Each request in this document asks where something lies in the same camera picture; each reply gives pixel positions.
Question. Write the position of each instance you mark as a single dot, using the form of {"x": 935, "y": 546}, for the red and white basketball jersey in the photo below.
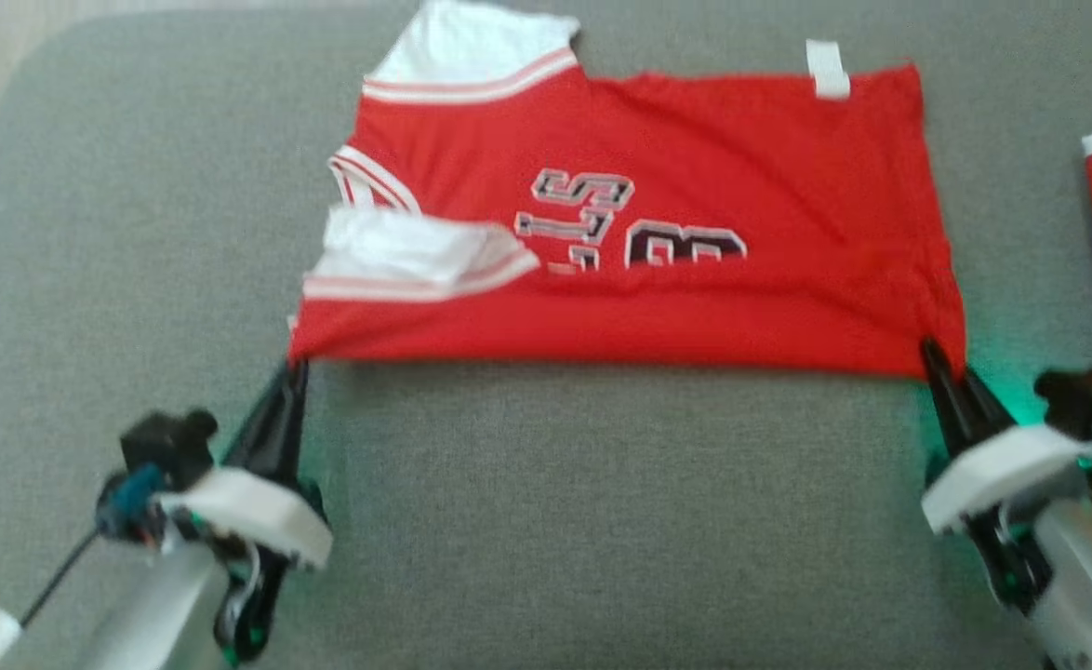
{"x": 658, "y": 186}

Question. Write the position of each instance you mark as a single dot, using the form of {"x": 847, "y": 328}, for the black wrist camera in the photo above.
{"x": 160, "y": 456}
{"x": 1090, "y": 409}

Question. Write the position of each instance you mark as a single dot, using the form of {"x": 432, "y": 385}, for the grey sofa seat cushion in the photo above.
{"x": 555, "y": 502}

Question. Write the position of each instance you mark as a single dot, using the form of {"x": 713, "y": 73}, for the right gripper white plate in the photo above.
{"x": 1002, "y": 484}

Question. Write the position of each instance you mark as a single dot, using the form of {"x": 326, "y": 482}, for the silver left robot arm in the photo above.
{"x": 151, "y": 614}

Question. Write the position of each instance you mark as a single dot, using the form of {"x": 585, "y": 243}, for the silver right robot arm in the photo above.
{"x": 1090, "y": 596}

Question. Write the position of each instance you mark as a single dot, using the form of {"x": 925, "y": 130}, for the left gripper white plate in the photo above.
{"x": 248, "y": 521}

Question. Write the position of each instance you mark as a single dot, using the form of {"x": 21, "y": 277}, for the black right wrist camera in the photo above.
{"x": 1090, "y": 409}

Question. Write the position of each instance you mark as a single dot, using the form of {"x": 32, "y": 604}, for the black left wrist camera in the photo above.
{"x": 160, "y": 456}

